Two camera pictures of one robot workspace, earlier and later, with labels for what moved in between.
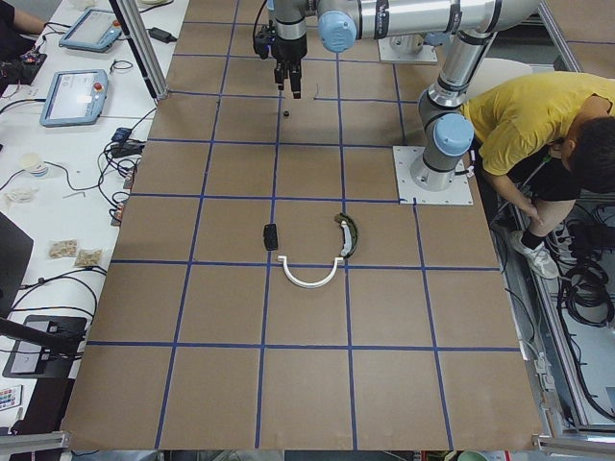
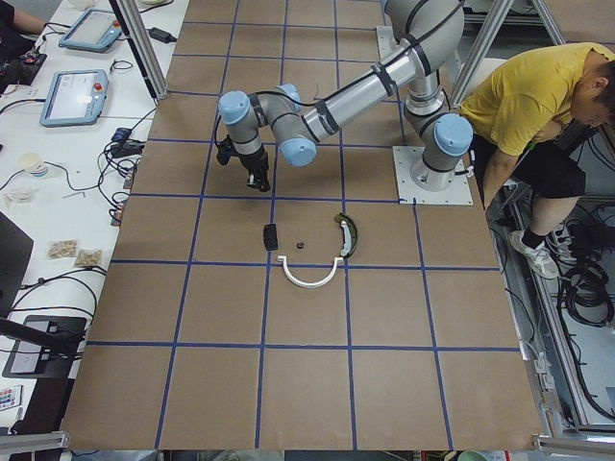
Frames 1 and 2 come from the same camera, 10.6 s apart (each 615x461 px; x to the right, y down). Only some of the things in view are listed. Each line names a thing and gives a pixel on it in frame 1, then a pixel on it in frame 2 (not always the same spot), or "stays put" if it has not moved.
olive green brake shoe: (351, 234) stays put
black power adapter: (161, 35) stays put
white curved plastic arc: (312, 284) stays put
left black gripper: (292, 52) to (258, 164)
